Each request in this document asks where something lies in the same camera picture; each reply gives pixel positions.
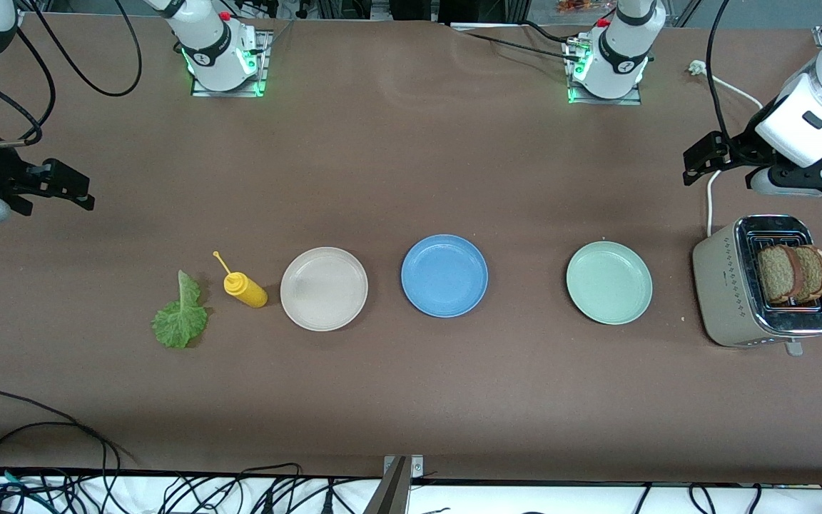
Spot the brown bread slice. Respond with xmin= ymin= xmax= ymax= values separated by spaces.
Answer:
xmin=757 ymin=244 xmax=804 ymax=306
xmin=793 ymin=244 xmax=822 ymax=302

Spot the green lettuce leaf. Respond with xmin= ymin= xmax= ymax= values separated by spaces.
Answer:
xmin=151 ymin=269 xmax=209 ymax=350

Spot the green round plate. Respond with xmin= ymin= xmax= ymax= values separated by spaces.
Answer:
xmin=566 ymin=241 xmax=654 ymax=326

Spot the white round plate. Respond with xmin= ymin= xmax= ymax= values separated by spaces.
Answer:
xmin=280 ymin=246 xmax=369 ymax=333

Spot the blue round plate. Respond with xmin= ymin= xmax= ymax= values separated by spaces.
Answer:
xmin=401 ymin=234 xmax=489 ymax=318

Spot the beige chrome toaster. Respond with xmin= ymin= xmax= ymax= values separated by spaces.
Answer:
xmin=692 ymin=214 xmax=822 ymax=356

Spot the yellow mustard squeeze bottle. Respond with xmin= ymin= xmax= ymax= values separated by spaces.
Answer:
xmin=213 ymin=251 xmax=269 ymax=309

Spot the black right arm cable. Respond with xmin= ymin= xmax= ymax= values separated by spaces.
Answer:
xmin=0 ymin=32 xmax=56 ymax=148
xmin=19 ymin=0 xmax=144 ymax=98

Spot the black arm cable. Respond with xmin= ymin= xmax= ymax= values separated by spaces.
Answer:
xmin=0 ymin=32 xmax=56 ymax=148
xmin=19 ymin=0 xmax=144 ymax=98
xmin=706 ymin=0 xmax=734 ymax=143

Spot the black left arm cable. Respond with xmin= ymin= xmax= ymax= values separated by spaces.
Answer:
xmin=706 ymin=0 xmax=734 ymax=143

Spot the white toaster power cord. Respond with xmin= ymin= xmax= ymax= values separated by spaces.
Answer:
xmin=688 ymin=61 xmax=765 ymax=238

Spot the black base cable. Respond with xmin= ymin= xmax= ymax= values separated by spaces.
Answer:
xmin=462 ymin=30 xmax=583 ymax=61
xmin=522 ymin=20 xmax=583 ymax=45

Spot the small metal bracket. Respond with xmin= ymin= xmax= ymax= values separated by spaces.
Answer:
xmin=382 ymin=455 xmax=425 ymax=478

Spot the grey camera post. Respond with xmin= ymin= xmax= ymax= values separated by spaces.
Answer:
xmin=361 ymin=457 xmax=412 ymax=514

